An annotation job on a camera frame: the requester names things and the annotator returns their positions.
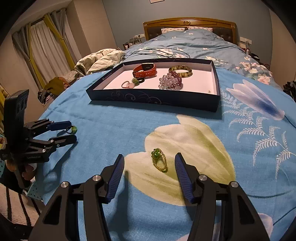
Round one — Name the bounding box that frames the green gold beaded ring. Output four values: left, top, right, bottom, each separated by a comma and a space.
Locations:
150, 147, 168, 173

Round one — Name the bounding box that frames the pink hair tie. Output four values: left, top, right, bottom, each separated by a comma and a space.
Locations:
120, 80, 135, 90

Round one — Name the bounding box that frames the dark blue jewelry tray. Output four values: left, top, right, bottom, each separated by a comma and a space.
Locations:
86, 58, 220, 112

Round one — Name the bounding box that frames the dark red beaded bracelet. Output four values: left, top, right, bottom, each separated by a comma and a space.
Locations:
166, 71, 183, 90

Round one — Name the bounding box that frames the orange smart watch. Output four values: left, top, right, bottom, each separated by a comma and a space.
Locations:
132, 63, 157, 78

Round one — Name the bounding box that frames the lilac beaded bracelet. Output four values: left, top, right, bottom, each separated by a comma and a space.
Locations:
158, 74, 184, 91

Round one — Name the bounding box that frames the tortoiseshell bangle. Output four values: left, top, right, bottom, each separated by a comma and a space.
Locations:
169, 65, 193, 78

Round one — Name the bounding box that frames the left hand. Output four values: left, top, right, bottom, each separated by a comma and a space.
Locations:
5, 160, 37, 181

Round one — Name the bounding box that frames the mustard brown bag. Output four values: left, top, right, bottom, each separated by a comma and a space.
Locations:
45, 77, 70, 96

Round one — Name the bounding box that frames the blue floral blanket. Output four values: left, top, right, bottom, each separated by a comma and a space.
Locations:
37, 68, 295, 240

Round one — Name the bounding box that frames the white curtain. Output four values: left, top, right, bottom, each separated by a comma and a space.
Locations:
12, 8, 81, 90

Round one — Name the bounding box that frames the cream puffer jacket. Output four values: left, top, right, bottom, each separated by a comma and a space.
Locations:
74, 49, 125, 76

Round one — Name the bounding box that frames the dark clothes pile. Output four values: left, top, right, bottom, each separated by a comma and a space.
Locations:
283, 80, 296, 102

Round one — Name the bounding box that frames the grey-blue floral duvet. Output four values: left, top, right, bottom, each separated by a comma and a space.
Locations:
121, 29, 281, 90

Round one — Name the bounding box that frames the left floral pillow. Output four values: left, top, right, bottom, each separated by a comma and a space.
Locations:
161, 28, 185, 34

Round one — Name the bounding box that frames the floral pillow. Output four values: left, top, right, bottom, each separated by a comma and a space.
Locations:
161, 28, 185, 34
187, 26, 213, 32

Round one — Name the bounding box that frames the right floral pillow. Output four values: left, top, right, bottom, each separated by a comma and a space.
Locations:
187, 26, 213, 32

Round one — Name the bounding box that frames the middle framed picture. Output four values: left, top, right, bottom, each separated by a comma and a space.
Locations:
149, 0, 165, 4

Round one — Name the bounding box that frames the wooden headboard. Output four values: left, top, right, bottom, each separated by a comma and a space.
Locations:
143, 17, 238, 45

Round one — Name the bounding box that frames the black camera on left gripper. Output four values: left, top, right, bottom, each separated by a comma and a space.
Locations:
4, 89, 29, 144

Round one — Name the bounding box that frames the black cable on bed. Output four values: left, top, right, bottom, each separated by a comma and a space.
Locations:
120, 47, 191, 63

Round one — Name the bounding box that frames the wall socket plate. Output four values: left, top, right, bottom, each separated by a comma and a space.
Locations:
240, 37, 252, 45

